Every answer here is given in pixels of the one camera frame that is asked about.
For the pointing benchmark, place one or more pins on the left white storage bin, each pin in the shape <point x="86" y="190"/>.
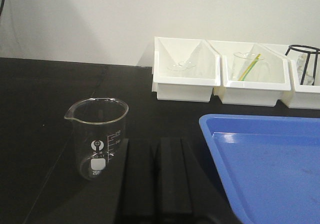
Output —
<point x="195" y="84"/>

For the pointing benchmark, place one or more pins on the glass flask in right bin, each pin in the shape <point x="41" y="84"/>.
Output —
<point x="304" y="78"/>

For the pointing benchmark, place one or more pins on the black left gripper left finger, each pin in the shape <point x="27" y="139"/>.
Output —
<point x="138" y="197"/>

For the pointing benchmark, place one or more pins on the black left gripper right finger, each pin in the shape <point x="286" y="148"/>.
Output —
<point x="184" y="192"/>

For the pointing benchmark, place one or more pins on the right white storage bin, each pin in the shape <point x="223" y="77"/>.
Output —
<point x="300" y="96"/>

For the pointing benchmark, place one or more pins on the black wire tripod stand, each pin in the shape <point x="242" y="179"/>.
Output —
<point x="313" y="51"/>

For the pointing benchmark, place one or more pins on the glassware in left bin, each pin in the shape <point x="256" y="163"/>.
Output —
<point x="182" y="65"/>

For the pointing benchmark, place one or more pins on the white storage bin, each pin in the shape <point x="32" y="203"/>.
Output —
<point x="265" y="93"/>
<point x="300" y="96"/>
<point x="195" y="84"/>

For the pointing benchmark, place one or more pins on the clear glass beaker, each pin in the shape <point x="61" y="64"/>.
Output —
<point x="98" y="129"/>

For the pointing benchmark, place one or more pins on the yellow green plastic sticks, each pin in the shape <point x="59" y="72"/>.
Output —
<point x="249" y="68"/>

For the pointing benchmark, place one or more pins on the glass beaker in middle bin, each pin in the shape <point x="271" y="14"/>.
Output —
<point x="259" y="72"/>

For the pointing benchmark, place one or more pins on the middle white storage bin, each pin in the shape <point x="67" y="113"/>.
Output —
<point x="265" y="93"/>

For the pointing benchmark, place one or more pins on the blue plastic tray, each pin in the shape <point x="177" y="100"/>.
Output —
<point x="268" y="165"/>

